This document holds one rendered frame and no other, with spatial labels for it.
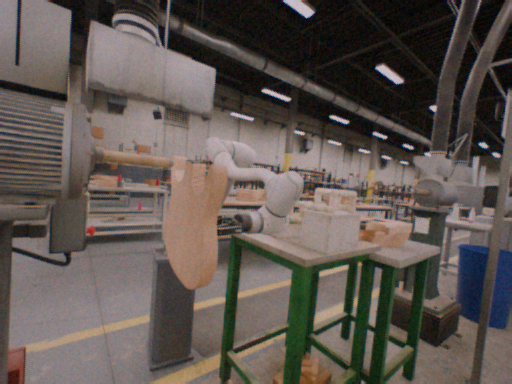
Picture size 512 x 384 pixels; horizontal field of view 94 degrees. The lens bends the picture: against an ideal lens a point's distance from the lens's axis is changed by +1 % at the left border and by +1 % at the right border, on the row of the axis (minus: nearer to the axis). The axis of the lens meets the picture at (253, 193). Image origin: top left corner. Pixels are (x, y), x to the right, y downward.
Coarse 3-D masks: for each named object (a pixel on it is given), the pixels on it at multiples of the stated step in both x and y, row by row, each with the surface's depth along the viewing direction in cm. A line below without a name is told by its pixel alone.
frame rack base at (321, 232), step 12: (312, 216) 109; (324, 216) 104; (336, 216) 105; (348, 216) 112; (360, 216) 119; (312, 228) 109; (324, 228) 104; (336, 228) 106; (348, 228) 113; (300, 240) 114; (312, 240) 109; (324, 240) 104; (336, 240) 107; (348, 240) 114; (324, 252) 104
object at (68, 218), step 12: (60, 204) 78; (72, 204) 80; (84, 204) 82; (60, 216) 78; (72, 216) 80; (84, 216) 82; (60, 228) 79; (72, 228) 81; (84, 228) 83; (60, 240) 79; (72, 240) 81; (84, 240) 83; (24, 252) 73; (48, 252) 78; (60, 252) 79; (60, 264) 82
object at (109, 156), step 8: (104, 152) 67; (112, 152) 68; (120, 152) 70; (104, 160) 67; (112, 160) 68; (120, 160) 69; (128, 160) 70; (136, 160) 72; (144, 160) 73; (152, 160) 74; (160, 160) 76; (168, 160) 77
